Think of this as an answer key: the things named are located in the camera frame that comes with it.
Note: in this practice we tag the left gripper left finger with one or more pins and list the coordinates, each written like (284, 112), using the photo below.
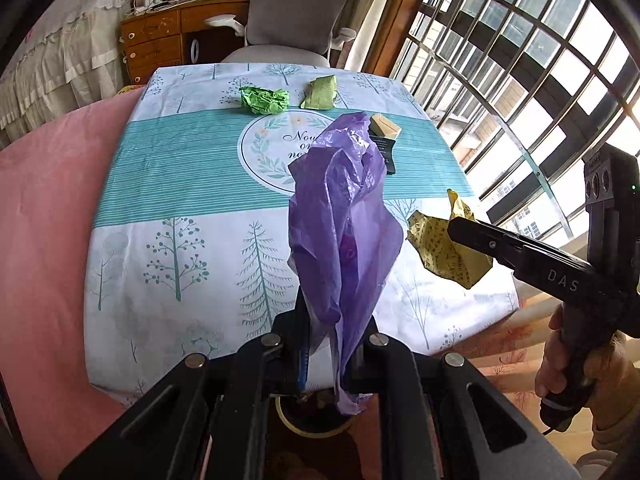
(206, 418)

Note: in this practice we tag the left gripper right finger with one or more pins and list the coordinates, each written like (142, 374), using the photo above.
(443, 419)

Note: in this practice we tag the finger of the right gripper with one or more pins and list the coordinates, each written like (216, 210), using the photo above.
(530, 260)

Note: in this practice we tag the yellow patterned wrapper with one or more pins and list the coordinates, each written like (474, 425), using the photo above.
(449, 260)

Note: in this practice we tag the purple plastic bag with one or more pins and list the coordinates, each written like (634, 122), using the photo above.
(343, 240)

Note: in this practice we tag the black Talopn box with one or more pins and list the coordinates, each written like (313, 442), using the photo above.
(385, 146)

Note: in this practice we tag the light green snack wrapper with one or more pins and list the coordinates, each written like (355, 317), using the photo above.
(321, 94)

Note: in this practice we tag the green paper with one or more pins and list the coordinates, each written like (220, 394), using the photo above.
(261, 101)

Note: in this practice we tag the yellow rimmed trash bin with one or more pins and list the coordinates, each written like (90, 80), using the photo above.
(312, 415)

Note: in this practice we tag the right hand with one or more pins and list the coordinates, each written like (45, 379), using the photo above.
(614, 403)

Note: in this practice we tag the pink floral curtain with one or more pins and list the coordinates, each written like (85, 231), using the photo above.
(509, 352)

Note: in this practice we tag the metal window grille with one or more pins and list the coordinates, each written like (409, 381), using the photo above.
(521, 90)

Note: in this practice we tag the tree print tablecloth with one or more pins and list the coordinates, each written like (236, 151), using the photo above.
(189, 247)

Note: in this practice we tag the beige small carton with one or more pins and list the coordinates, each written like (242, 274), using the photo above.
(383, 126)

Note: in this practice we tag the pink bed sheet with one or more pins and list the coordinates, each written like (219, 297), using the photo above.
(51, 182)

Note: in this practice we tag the grey office chair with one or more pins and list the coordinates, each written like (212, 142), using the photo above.
(299, 32)

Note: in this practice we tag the wooden desk with drawers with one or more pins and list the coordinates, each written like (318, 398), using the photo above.
(178, 35)

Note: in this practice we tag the white frilled cover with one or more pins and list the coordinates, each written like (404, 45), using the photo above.
(71, 57)

